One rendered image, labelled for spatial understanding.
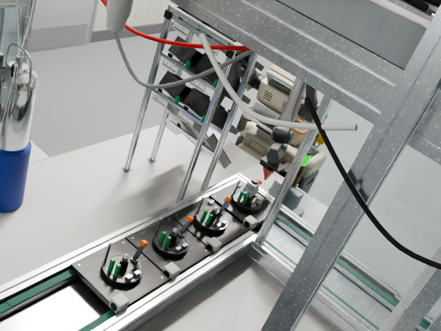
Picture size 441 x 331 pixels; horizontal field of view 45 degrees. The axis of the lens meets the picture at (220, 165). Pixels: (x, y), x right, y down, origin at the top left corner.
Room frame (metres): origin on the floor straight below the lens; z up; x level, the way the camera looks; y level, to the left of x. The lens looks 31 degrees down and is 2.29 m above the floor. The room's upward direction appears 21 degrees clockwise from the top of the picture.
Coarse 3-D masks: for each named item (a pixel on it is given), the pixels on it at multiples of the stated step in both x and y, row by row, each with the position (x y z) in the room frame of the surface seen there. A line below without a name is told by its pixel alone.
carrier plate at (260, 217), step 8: (232, 184) 2.06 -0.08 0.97; (240, 184) 2.08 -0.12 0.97; (216, 192) 1.95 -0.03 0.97; (224, 192) 1.97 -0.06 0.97; (216, 200) 1.89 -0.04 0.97; (264, 200) 2.03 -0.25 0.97; (232, 208) 1.88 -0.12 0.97; (264, 208) 1.97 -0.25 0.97; (232, 216) 1.84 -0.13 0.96; (240, 216) 1.85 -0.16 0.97; (256, 216) 1.89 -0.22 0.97; (264, 216) 1.91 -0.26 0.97
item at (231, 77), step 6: (204, 54) 2.01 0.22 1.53; (204, 60) 1.99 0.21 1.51; (198, 66) 1.98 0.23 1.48; (204, 66) 1.97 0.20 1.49; (210, 66) 1.96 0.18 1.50; (228, 72) 1.96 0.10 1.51; (210, 78) 1.93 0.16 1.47; (216, 78) 1.92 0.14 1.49; (228, 78) 1.97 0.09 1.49; (234, 78) 1.99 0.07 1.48; (234, 84) 2.00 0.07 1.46; (234, 90) 2.02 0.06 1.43; (246, 96) 2.14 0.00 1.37; (246, 102) 2.10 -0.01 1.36
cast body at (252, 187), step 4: (252, 180) 1.95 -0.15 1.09; (256, 180) 1.96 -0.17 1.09; (248, 184) 1.94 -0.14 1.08; (252, 184) 1.94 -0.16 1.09; (256, 184) 1.95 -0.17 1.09; (260, 184) 1.96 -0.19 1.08; (244, 188) 1.94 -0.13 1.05; (248, 188) 1.94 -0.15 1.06; (252, 188) 1.93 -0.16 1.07; (256, 188) 1.94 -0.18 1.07; (244, 192) 1.91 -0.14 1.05; (248, 192) 1.93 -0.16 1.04; (252, 192) 1.92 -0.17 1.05; (256, 192) 1.96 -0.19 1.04; (244, 196) 1.91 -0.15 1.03
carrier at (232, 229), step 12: (192, 204) 1.80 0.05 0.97; (204, 204) 1.83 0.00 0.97; (216, 204) 1.86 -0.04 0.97; (180, 216) 1.70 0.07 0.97; (192, 216) 1.72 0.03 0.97; (204, 216) 1.69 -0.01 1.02; (216, 216) 1.73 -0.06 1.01; (228, 216) 1.81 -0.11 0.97; (192, 228) 1.65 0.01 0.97; (204, 228) 1.66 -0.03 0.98; (216, 228) 1.68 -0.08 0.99; (228, 228) 1.74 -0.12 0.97; (240, 228) 1.77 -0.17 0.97; (204, 240) 1.61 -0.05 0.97; (216, 240) 1.61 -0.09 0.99; (228, 240) 1.66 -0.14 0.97
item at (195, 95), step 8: (192, 88) 2.01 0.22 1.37; (192, 96) 1.99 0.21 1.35; (200, 96) 1.98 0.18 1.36; (208, 96) 2.09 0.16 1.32; (192, 104) 1.97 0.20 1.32; (200, 104) 1.95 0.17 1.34; (208, 104) 1.94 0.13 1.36; (200, 112) 1.93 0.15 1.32; (216, 112) 1.97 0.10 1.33; (224, 112) 2.01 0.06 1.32; (216, 120) 1.98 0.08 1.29; (224, 120) 2.02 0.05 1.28; (232, 128) 2.08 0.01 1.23
